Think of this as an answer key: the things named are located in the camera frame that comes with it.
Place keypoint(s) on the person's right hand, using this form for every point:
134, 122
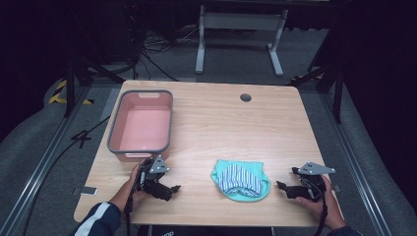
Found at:
323, 209

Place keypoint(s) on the white metal stand frame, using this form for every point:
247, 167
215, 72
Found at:
241, 23

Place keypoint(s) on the black metal stand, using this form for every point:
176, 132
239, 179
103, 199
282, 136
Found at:
78, 75
331, 78

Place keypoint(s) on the yellow black floor tape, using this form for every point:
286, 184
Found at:
57, 96

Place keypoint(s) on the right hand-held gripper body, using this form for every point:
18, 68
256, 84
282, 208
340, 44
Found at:
309, 183

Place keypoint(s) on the person's left hand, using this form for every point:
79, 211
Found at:
135, 193

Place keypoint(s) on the pink plastic basin grey rim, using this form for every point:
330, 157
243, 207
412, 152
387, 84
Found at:
144, 126

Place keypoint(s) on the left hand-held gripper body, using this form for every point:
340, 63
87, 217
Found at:
154, 178

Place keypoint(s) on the teal striped cloth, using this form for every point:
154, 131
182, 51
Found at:
241, 180

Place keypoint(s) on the metal floor rail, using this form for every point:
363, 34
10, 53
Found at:
354, 164
39, 170

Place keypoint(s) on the black tape cross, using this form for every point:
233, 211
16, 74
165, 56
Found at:
81, 137

